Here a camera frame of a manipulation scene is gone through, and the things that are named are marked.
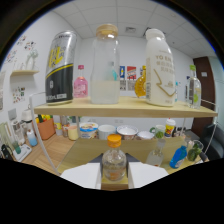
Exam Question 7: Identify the clear bottle with orange cap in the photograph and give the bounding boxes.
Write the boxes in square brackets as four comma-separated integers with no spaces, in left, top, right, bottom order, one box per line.
[101,133,128,182]

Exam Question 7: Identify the clear bottle with green cap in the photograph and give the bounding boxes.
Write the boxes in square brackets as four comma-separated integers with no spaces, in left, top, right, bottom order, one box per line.
[185,64,203,110]

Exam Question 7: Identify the yellow cup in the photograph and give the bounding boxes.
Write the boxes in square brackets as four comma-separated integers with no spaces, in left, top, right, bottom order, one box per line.
[67,125,79,141]

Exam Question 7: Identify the clear bottle with red label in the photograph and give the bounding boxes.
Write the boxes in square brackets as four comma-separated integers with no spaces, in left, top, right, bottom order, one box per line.
[145,138,167,168]

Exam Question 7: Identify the small blue liquid bottle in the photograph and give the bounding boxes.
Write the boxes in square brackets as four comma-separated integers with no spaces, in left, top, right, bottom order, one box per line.
[169,145,188,169]

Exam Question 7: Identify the white mug with green print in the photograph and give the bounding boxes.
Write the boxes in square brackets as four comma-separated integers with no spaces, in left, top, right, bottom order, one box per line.
[149,124,167,140]

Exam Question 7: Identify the blue-patterned bowl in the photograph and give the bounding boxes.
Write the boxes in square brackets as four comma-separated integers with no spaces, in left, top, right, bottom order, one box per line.
[79,121,99,139]

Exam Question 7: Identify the red-patterned bowl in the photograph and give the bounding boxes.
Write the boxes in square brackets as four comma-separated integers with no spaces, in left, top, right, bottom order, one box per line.
[116,124,139,141]

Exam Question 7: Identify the white bowl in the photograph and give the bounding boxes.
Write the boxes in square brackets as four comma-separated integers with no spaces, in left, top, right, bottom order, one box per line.
[97,124,117,141]

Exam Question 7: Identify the glass jar with limes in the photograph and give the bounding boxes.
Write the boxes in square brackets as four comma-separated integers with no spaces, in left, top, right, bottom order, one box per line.
[186,139,204,163]

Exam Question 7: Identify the orange basket with fruit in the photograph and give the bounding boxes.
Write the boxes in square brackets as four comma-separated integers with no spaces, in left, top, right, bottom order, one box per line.
[35,114,56,141]

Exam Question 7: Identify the pale blue plastic bottle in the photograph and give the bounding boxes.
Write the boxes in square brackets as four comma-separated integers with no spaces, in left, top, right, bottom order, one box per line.
[26,129,39,147]

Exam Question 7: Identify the white kitchen scale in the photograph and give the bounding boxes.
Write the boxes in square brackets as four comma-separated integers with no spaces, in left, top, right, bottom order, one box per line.
[12,143,33,163]

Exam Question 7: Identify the white-framed wooden two-tier shelf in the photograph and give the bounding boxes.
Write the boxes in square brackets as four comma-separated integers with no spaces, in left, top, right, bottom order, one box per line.
[28,91,219,174]

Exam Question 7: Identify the black chair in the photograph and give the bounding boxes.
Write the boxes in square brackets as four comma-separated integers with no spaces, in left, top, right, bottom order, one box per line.
[199,123,224,161]

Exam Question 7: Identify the small amber bottle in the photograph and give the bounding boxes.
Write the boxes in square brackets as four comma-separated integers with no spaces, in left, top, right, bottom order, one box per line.
[134,65,148,99]

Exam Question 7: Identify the large glass bottle wooden lid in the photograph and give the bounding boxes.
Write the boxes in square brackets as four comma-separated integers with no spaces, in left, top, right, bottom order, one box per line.
[89,23,121,105]

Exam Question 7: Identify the small pink liquid bottle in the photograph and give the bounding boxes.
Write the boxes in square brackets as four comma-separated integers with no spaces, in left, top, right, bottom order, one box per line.
[73,64,89,99]

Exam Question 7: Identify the brown door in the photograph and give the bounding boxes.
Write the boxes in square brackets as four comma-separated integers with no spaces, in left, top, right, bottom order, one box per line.
[191,55,214,138]

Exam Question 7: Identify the large white bottle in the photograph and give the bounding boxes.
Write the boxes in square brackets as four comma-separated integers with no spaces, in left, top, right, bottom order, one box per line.
[144,28,177,108]

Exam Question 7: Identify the white vase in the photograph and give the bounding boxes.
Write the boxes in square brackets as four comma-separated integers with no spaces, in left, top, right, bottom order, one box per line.
[25,49,39,71]

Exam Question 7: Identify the wall posters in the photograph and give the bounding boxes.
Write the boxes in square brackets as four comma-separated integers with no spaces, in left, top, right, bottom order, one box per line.
[119,65,138,91]

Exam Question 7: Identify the wooden wall shelf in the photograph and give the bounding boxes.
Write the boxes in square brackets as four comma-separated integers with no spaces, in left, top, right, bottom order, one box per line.
[9,69,40,77]

